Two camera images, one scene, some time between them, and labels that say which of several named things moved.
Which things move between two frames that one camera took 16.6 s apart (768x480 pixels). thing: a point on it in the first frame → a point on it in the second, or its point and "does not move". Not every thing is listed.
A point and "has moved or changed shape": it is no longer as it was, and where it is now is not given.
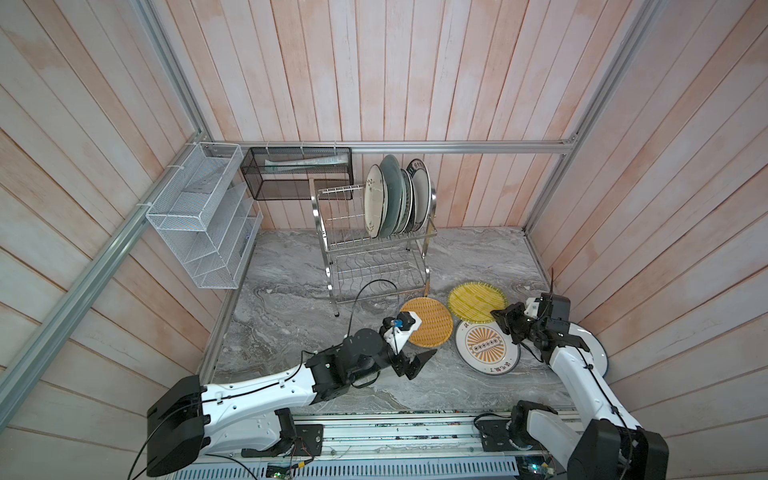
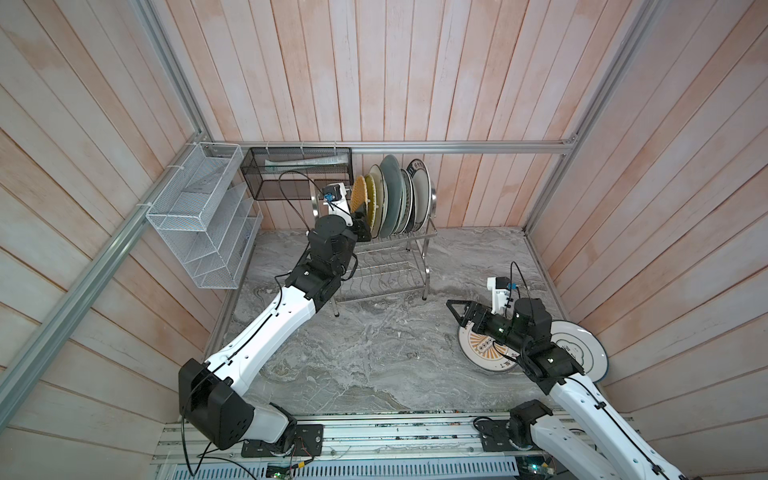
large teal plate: (395, 195) does not move
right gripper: (505, 315) → (471, 309)
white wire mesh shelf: (208, 215) does not move
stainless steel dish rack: (360, 268) does not move
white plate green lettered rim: (421, 194) does not move
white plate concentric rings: (593, 344) does not move
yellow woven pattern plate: (475, 301) has moved or changed shape
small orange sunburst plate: (414, 209) does not move
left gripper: (400, 365) → (362, 227)
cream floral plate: (375, 202) does not move
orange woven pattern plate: (436, 325) → (359, 193)
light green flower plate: (406, 203) does not move
